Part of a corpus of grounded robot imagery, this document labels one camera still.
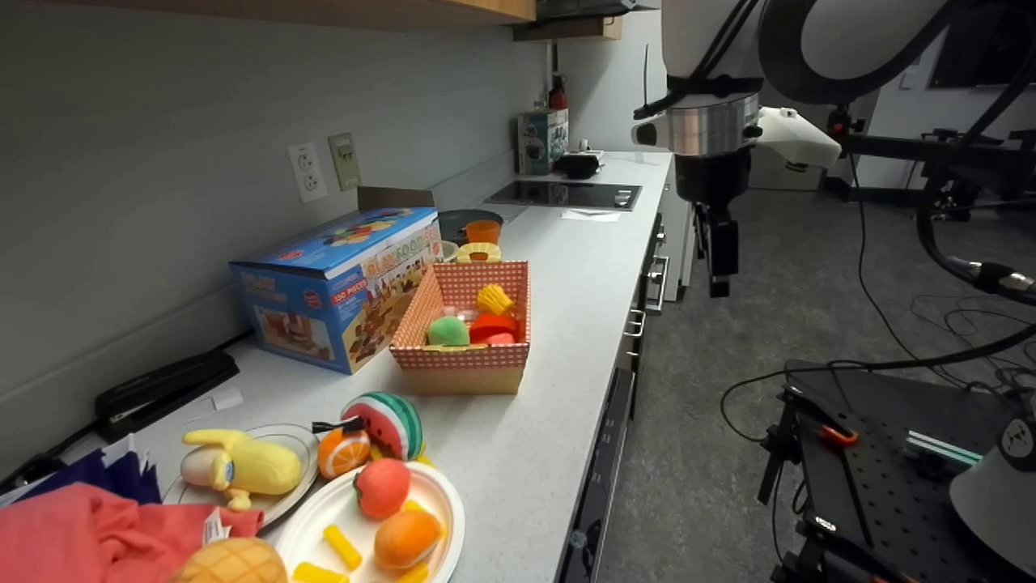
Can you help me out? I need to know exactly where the small white plate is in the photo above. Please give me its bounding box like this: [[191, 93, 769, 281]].
[[159, 420, 321, 530]]

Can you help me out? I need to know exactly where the black pot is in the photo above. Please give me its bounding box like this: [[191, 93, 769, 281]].
[[553, 150, 605, 180]]

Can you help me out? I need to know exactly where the black stapler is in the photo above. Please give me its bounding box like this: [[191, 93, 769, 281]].
[[95, 349, 242, 443]]

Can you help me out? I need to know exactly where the beige wall switch plate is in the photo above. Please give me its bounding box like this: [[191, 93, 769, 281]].
[[329, 128, 367, 194]]

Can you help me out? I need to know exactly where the white wrist mount plate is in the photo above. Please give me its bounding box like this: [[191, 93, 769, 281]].
[[755, 104, 850, 171]]

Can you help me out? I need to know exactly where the yellow plush banana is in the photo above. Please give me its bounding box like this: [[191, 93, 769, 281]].
[[175, 428, 309, 511]]

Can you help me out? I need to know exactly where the thin black floor cable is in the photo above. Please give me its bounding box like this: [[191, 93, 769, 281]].
[[718, 322, 1036, 446]]

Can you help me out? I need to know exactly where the blue cloth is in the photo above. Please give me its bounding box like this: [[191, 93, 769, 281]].
[[19, 446, 166, 508]]

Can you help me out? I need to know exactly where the black tripod rig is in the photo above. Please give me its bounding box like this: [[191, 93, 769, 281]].
[[822, 101, 1036, 223]]

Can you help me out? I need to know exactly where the teal strip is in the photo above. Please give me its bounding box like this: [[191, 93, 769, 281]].
[[903, 428, 987, 470]]

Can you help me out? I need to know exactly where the plush orange slice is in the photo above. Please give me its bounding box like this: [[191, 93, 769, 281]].
[[315, 424, 377, 482]]

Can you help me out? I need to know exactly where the black dishwasher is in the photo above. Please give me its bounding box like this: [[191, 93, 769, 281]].
[[558, 358, 643, 583]]

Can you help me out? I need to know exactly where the orange black clamp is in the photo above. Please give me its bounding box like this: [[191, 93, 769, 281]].
[[777, 385, 864, 452]]

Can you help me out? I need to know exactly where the black perforated breadboard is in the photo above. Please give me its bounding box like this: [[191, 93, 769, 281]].
[[794, 367, 1036, 583]]

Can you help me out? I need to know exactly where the red checkered cardboard box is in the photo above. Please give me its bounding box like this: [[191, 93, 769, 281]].
[[389, 260, 535, 397]]

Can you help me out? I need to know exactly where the red plush peach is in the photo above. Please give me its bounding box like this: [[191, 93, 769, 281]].
[[354, 458, 414, 526]]

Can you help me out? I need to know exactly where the red cloth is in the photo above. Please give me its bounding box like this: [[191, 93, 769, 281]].
[[0, 479, 267, 583]]

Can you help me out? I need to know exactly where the white conical base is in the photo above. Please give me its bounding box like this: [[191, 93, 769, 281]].
[[945, 413, 1036, 581]]

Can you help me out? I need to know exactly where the plush watermelon slice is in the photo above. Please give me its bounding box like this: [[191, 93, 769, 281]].
[[341, 388, 429, 462]]

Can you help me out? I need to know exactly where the blue toy food box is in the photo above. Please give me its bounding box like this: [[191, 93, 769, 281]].
[[227, 205, 448, 377]]

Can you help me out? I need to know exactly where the grey canister box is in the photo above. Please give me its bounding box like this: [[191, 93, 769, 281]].
[[515, 109, 553, 175]]

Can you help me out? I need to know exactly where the green plushy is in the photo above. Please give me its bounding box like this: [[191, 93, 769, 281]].
[[425, 312, 473, 349]]

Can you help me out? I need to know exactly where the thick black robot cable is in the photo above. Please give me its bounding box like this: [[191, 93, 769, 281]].
[[917, 175, 1036, 304]]

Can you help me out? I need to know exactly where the yellow plush pineapple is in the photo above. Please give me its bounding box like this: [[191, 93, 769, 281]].
[[173, 535, 292, 583]]

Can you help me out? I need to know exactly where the white wall outlet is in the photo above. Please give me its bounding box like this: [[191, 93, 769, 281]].
[[285, 140, 330, 207]]

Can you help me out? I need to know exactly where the large white plate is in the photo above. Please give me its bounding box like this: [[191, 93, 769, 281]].
[[272, 461, 471, 583]]

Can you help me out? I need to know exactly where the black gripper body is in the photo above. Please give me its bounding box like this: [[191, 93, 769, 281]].
[[675, 150, 755, 229]]

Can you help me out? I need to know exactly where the yellow toy fry stick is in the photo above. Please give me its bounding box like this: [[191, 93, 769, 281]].
[[321, 521, 367, 572]]

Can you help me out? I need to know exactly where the wooden upper cabinet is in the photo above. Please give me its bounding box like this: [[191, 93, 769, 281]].
[[63, 0, 542, 31]]

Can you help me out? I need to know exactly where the red orange plush ball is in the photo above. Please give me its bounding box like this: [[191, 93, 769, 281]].
[[471, 312, 525, 349]]

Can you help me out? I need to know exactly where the orange plastic cup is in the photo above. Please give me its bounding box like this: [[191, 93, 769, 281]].
[[465, 216, 506, 248]]

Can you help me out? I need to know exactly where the black cooktop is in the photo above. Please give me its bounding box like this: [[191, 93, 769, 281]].
[[484, 179, 645, 215]]

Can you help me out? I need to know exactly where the orange plush fruit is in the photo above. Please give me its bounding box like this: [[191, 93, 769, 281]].
[[374, 508, 448, 575]]

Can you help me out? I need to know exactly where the yellow plush ring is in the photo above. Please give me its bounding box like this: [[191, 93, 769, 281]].
[[449, 241, 506, 267]]

